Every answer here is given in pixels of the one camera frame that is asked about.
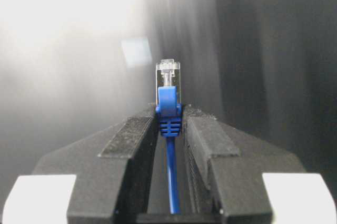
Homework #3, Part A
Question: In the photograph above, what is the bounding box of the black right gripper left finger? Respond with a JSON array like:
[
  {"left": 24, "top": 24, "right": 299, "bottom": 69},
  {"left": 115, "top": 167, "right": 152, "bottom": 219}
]
[{"left": 33, "top": 104, "right": 158, "bottom": 223}]

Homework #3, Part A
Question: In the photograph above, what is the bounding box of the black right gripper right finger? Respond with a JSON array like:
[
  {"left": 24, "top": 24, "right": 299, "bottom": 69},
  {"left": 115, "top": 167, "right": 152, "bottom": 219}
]
[{"left": 182, "top": 105, "right": 305, "bottom": 223}]

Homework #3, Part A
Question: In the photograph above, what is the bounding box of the blue LAN cable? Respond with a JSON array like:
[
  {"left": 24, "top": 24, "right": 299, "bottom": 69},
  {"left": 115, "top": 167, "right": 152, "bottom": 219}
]
[{"left": 154, "top": 60, "right": 183, "bottom": 215}]

